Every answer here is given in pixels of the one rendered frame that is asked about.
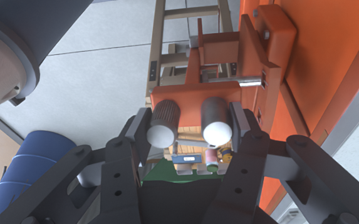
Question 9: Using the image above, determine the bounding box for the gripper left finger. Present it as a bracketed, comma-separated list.
[0, 107, 153, 224]

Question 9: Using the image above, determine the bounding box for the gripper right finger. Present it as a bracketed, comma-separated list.
[202, 101, 359, 224]

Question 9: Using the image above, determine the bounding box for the grey metal crank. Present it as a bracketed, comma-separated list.
[170, 139, 217, 156]

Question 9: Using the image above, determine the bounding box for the grey smooth round hub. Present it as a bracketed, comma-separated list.
[200, 96, 233, 147]

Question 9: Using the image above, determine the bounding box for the light wooden plank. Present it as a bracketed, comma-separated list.
[163, 126, 234, 175]

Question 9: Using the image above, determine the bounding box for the grey metal rod lever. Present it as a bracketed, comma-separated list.
[202, 75, 263, 88]

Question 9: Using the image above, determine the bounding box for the orange drill body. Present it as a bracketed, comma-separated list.
[149, 0, 359, 215]

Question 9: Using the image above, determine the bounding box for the yellow and blue tin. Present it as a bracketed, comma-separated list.
[217, 147, 233, 165]

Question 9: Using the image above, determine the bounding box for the red tin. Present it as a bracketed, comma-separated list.
[205, 148, 219, 173]

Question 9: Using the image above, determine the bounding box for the green mat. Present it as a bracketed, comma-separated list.
[142, 158, 227, 184]

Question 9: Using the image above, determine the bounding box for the blue labelled box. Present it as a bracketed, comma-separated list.
[170, 154, 202, 166]

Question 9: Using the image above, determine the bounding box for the dark ribbed round knob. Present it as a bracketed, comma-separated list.
[146, 99, 182, 150]

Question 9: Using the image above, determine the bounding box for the blue steel drum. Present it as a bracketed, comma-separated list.
[0, 130, 78, 223]

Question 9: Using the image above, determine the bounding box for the grey metal beam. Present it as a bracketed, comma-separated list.
[320, 60, 359, 156]

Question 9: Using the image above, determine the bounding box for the tan wooden ladder frame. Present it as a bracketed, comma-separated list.
[145, 0, 240, 105]

